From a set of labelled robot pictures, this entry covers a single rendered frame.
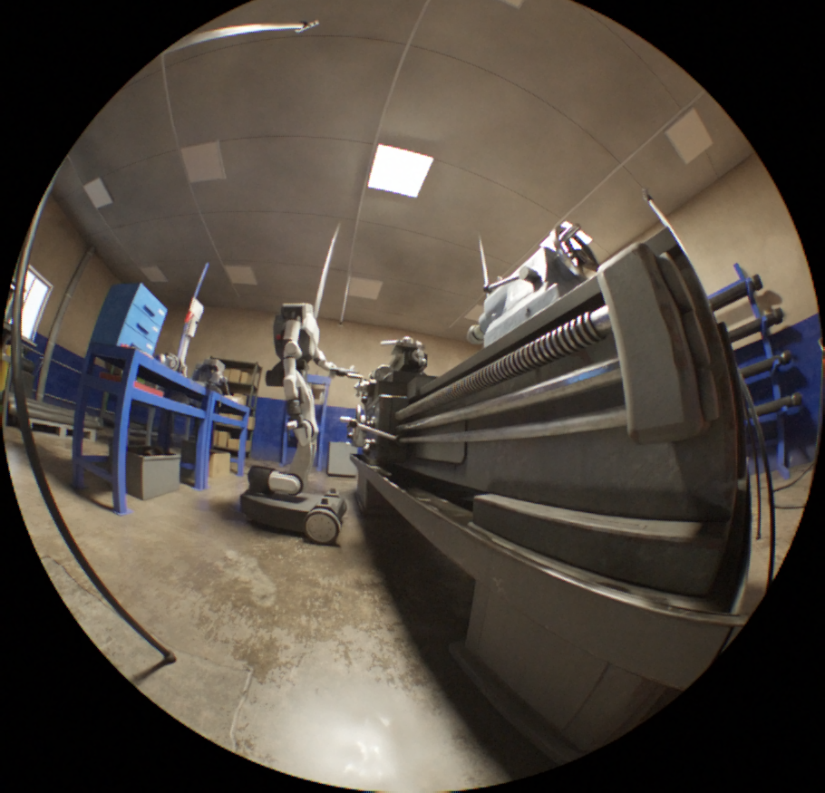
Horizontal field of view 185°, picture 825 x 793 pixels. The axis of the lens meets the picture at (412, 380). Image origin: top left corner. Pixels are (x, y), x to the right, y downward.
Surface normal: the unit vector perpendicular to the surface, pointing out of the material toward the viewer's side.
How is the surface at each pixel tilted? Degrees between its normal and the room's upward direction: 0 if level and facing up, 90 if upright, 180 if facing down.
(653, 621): 90
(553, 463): 90
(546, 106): 180
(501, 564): 90
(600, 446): 90
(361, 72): 180
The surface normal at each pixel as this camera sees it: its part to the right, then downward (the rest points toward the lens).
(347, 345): 0.29, -0.23
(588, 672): -0.95, -0.12
